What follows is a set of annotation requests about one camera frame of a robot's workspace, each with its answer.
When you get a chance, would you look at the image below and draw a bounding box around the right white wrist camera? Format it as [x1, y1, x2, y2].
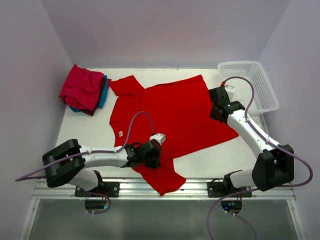
[224, 85, 236, 102]

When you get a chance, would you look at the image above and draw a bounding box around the folded teal t shirt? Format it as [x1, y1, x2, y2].
[69, 75, 110, 116]

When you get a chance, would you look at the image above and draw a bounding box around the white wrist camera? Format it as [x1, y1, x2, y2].
[149, 133, 166, 145]
[224, 85, 236, 102]

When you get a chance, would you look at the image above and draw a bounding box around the folded maroon t shirt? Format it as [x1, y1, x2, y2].
[82, 77, 108, 116]

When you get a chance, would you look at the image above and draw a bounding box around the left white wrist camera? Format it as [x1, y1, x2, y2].
[149, 133, 166, 145]

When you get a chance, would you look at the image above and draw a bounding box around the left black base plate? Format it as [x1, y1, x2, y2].
[74, 181, 120, 198]

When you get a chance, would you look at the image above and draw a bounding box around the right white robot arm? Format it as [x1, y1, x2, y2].
[208, 86, 294, 192]

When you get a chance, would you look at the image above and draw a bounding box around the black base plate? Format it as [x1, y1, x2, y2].
[206, 178, 247, 198]
[74, 181, 120, 198]

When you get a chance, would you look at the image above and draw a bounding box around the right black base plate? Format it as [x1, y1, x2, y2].
[206, 178, 247, 198]

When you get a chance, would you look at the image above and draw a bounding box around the bright red t shirt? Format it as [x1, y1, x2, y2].
[109, 75, 238, 195]

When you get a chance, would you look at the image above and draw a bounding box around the aluminium mounting rail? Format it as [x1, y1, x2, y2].
[32, 178, 295, 200]

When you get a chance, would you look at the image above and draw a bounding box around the folded magenta t shirt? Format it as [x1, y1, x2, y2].
[59, 64, 104, 111]

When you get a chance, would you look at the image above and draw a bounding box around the white plastic basket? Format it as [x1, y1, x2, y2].
[217, 61, 279, 115]

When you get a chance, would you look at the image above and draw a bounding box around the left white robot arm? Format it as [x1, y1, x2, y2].
[42, 134, 165, 192]

